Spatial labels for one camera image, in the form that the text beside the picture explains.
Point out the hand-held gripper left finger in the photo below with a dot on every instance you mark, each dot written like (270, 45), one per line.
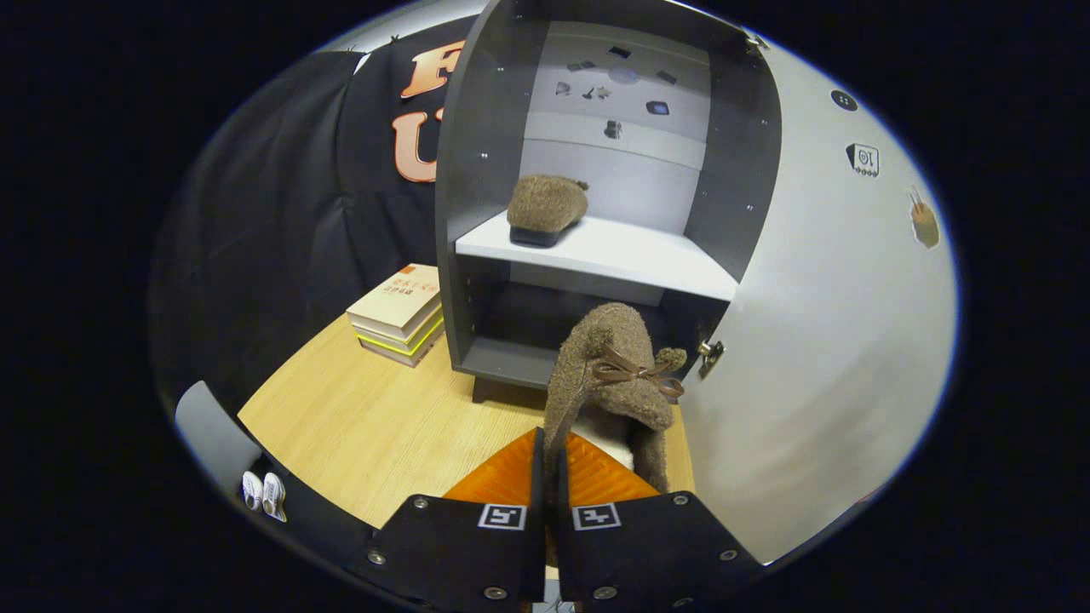
(536, 553)

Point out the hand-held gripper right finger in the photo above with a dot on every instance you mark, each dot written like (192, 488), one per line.
(562, 553)

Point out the brown fuzzy shoe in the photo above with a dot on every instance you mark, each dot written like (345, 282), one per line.
(605, 340)
(545, 204)

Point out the beige shoe cabinet door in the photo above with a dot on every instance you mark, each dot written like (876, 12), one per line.
(809, 340)

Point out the dark grey shoe cabinet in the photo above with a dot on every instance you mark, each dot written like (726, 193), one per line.
(485, 128)

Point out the metal door hinge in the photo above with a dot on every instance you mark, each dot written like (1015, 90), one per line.
(708, 353)
(754, 40)

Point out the white cabinet shelf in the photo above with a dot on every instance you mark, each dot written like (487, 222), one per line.
(596, 247)

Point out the pink edged book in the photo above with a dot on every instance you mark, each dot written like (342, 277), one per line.
(409, 358)

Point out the yellow edged book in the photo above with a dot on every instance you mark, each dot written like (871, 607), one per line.
(400, 340)

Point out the white sneaker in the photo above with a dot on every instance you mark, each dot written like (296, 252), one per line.
(252, 491)
(274, 496)

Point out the grey chair backrest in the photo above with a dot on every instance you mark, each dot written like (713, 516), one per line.
(213, 434)

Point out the black backdrop cloth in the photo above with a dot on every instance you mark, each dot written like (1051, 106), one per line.
(281, 213)

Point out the row of black clips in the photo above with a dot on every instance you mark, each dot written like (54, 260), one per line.
(393, 38)

